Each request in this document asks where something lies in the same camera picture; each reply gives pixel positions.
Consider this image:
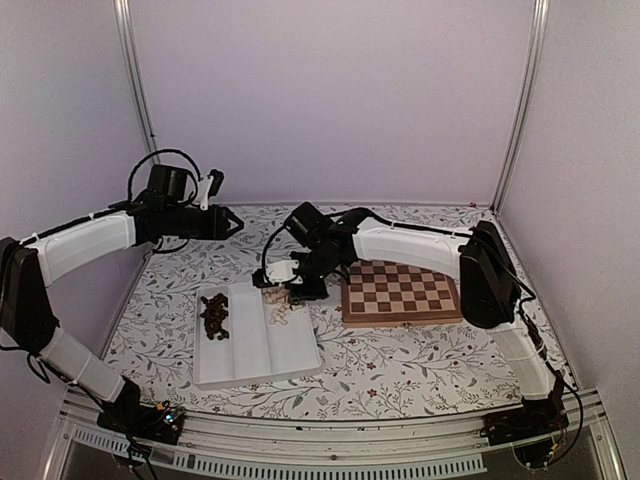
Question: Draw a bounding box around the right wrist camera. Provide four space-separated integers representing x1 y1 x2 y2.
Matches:
252 260 303 289

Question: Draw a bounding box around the left aluminium frame post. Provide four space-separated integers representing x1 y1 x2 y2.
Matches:
113 0 157 153

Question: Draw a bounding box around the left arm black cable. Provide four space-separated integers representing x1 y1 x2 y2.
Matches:
124 147 203 201

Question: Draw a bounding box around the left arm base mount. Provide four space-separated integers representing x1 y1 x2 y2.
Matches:
97 401 185 445

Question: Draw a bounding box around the right aluminium frame post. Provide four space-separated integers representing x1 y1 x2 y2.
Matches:
489 0 550 211

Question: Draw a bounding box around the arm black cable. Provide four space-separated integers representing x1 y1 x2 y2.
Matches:
124 147 203 201
259 219 301 281

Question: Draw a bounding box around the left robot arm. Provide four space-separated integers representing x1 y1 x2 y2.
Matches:
1 165 244 434

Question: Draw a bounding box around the aluminium frame post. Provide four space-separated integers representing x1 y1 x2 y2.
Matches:
113 0 157 153
489 0 550 211

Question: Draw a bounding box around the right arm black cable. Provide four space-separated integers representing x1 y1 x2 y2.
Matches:
259 219 301 281

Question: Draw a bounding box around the dark chess pieces pile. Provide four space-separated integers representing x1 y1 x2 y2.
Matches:
200 293 230 341

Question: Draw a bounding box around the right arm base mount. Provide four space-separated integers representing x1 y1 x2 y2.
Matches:
479 407 569 470

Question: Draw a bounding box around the light chess pieces pile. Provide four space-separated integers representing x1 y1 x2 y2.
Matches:
263 287 304 326

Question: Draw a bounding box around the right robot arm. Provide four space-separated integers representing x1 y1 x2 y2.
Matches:
284 202 565 436

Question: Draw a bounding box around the floral patterned table mat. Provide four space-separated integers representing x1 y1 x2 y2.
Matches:
97 202 576 421

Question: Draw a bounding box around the wooden chessboard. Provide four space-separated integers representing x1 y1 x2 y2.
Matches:
341 261 463 328

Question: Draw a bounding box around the white divided tray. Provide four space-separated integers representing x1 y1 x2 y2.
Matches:
193 283 322 391

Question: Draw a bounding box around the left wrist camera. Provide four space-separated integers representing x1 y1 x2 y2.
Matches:
194 169 224 211

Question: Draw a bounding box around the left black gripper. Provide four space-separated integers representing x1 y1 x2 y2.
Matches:
164 204 244 240

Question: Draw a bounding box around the front aluminium rail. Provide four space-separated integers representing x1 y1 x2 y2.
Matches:
43 390 631 479

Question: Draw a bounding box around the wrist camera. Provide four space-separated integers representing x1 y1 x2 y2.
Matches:
194 169 224 211
252 260 303 289

